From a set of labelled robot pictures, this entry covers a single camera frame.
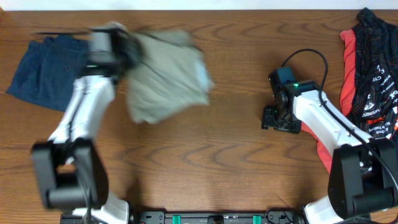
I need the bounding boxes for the khaki shorts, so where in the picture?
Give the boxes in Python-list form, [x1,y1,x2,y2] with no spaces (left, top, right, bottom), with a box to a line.
[103,22,215,124]

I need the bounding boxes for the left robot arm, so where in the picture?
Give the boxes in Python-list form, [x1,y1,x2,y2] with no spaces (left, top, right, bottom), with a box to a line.
[31,27,142,223]

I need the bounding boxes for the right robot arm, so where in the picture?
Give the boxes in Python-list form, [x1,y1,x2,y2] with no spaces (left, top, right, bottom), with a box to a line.
[261,67,397,223]

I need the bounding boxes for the folded navy blue shorts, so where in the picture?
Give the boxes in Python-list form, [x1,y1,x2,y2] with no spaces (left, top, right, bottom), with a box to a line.
[6,35,88,111]

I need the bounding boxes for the black printed jersey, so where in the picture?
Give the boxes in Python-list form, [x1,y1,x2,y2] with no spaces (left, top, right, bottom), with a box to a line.
[348,8,397,141]

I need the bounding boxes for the red garment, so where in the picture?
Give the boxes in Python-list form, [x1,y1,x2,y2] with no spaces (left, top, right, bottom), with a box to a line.
[301,29,356,173]

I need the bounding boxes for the right black cable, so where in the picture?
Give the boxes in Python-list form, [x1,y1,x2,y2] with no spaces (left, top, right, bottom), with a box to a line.
[279,48,398,194]

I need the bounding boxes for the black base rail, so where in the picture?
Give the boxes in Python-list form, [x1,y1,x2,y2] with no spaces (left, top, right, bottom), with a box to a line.
[60,208,307,224]

